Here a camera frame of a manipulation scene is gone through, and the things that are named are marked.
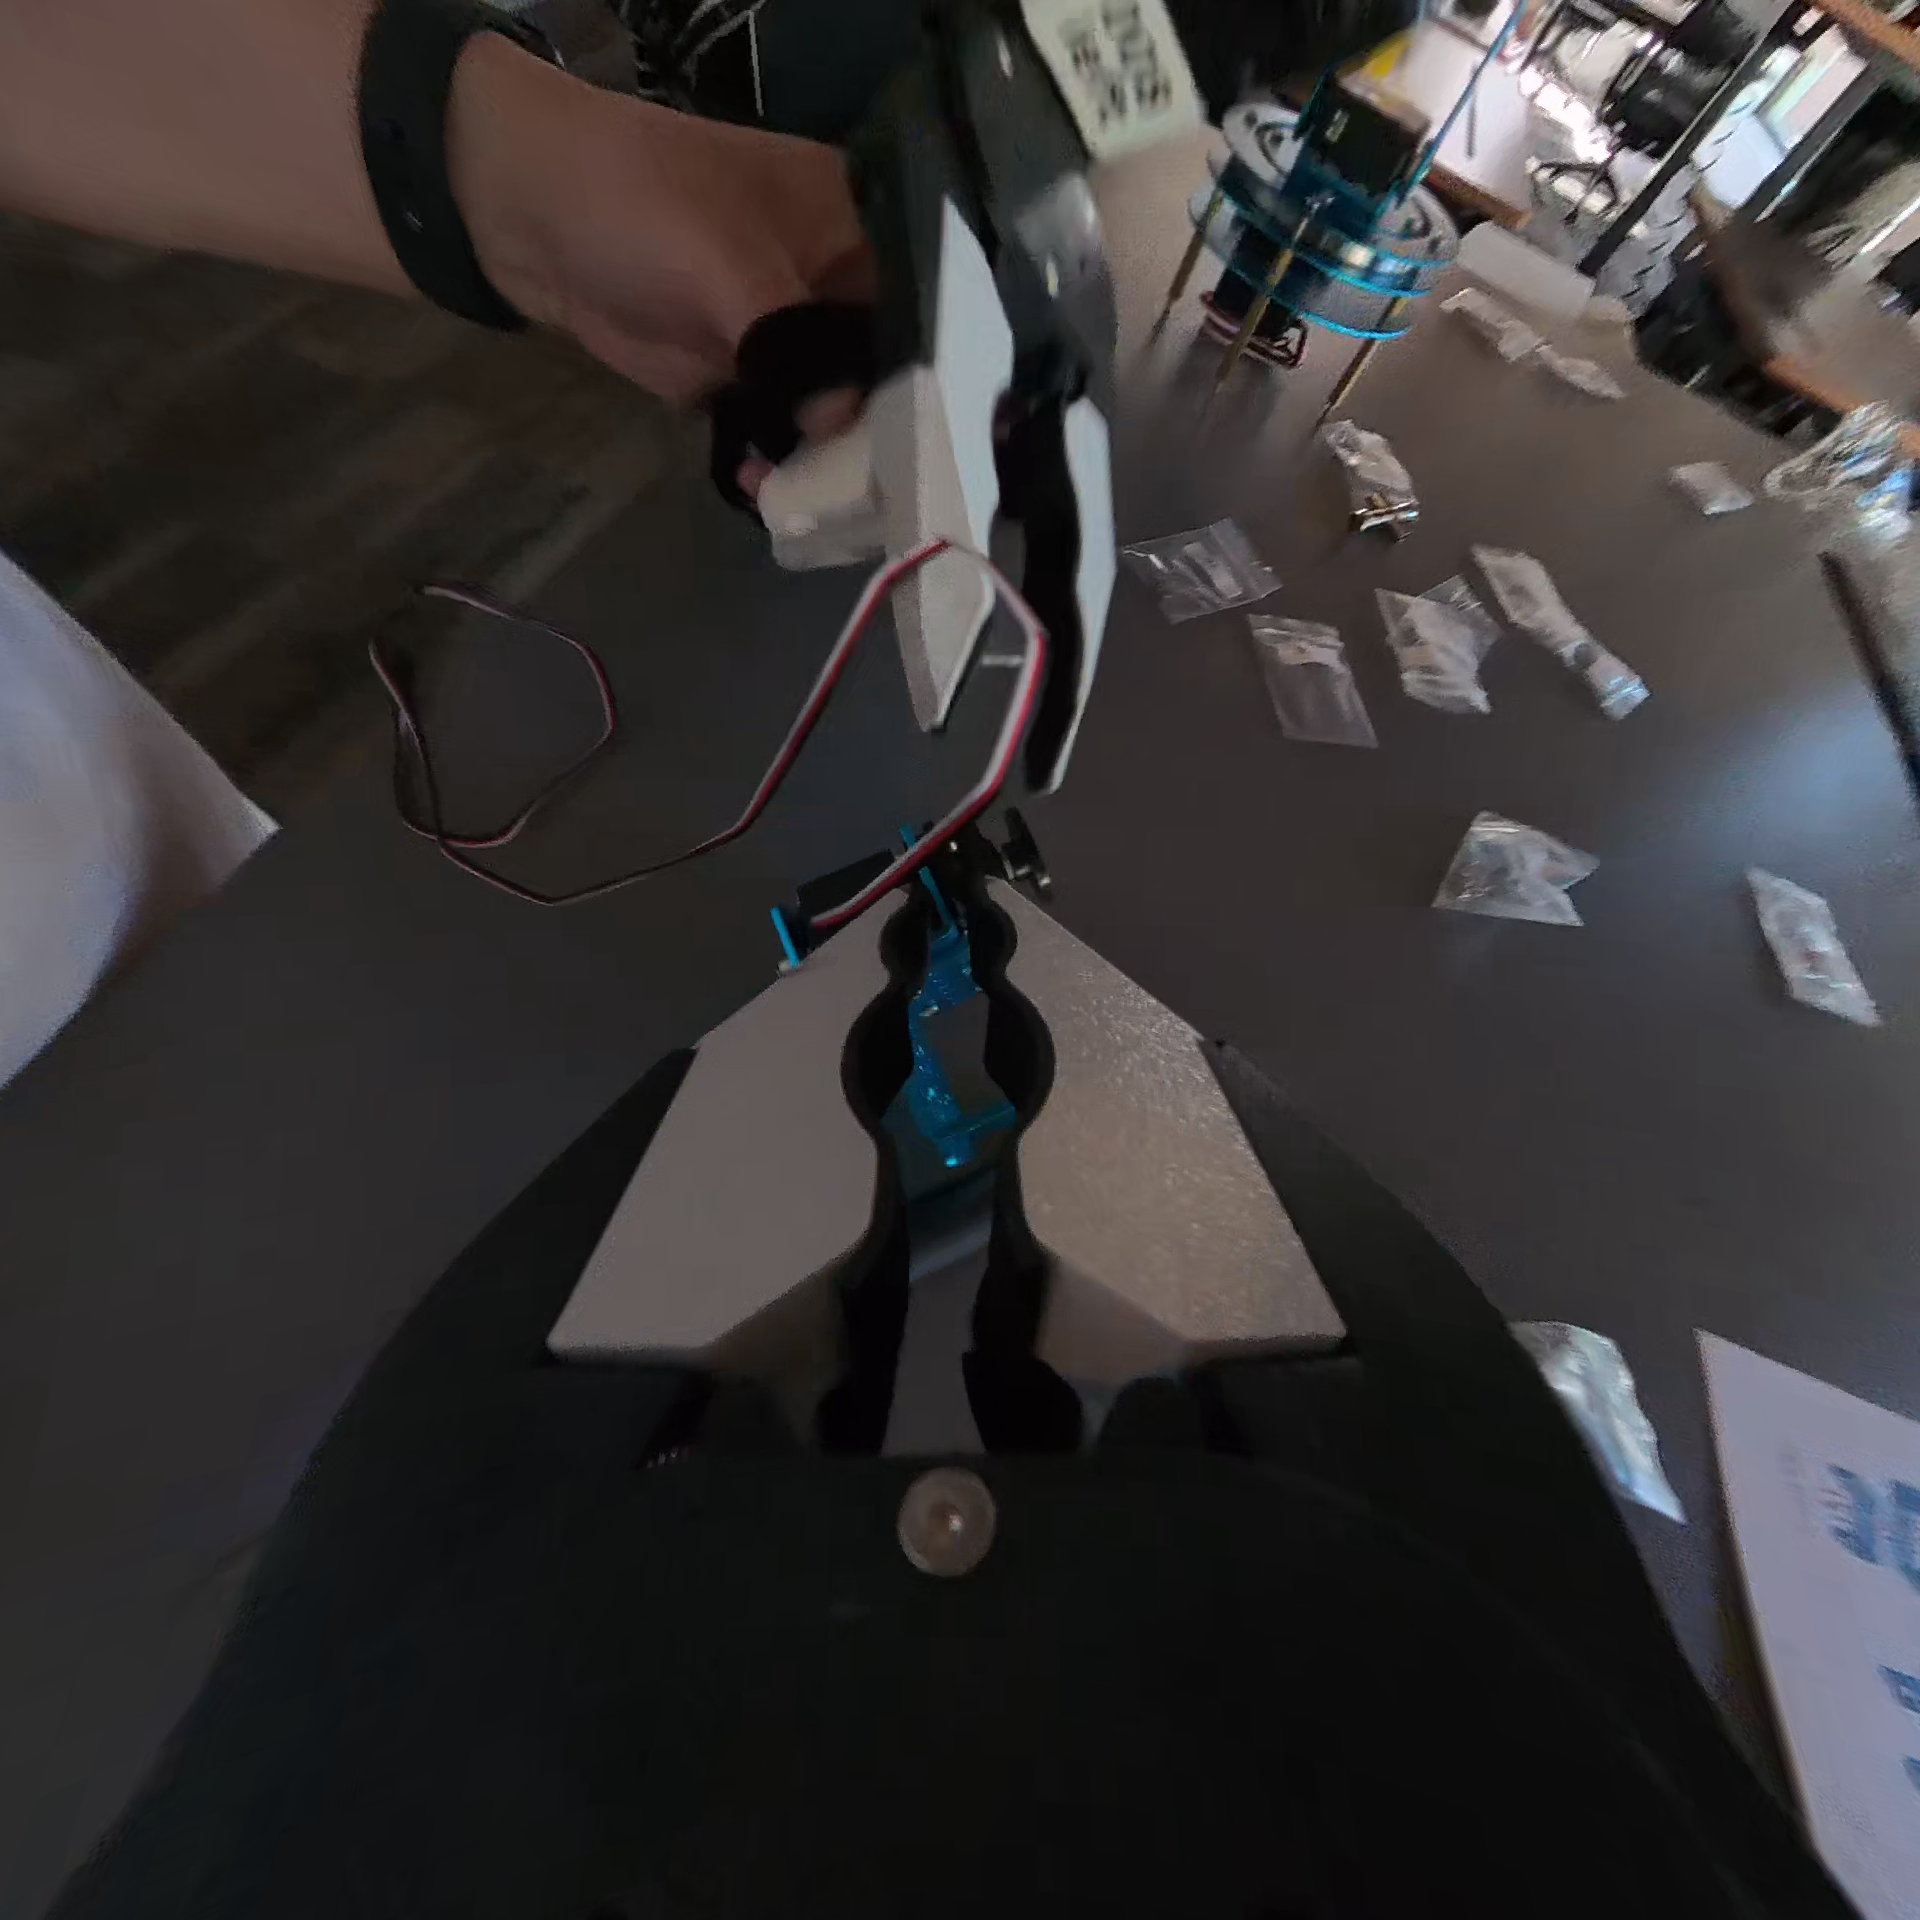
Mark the small brass wrench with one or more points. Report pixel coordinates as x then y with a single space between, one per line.
1389 518

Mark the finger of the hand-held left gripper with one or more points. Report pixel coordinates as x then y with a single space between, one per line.
1093 569
955 452

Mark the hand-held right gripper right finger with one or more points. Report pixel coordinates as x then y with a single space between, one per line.
1172 1201

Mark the small clear bag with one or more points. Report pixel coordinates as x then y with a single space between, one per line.
1813 944

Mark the dark grey desk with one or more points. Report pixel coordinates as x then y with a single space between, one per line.
1350 1050

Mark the clear plastic screw bag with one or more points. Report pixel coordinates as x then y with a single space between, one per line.
1435 645
1312 681
1365 458
1711 487
1516 870
1494 322
1200 569
1583 376

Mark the person's left hand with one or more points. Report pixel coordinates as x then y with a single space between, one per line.
645 225

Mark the person's white top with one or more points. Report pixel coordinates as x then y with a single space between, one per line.
91 825

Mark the clear bag of metal nuts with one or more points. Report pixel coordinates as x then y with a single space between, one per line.
1606 1418

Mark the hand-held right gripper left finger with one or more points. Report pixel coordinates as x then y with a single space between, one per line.
720 1201

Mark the crumpled clear plastic film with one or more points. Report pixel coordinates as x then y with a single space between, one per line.
1852 474

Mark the servo with blue bracket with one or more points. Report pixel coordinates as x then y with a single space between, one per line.
939 1110

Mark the black wristband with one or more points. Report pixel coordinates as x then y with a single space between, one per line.
406 212

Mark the blue toy robot arm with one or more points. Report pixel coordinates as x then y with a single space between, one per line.
1320 241

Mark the instruction booklet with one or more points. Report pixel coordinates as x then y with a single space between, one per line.
1829 1622

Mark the long clear screw bag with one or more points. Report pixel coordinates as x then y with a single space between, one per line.
1560 630

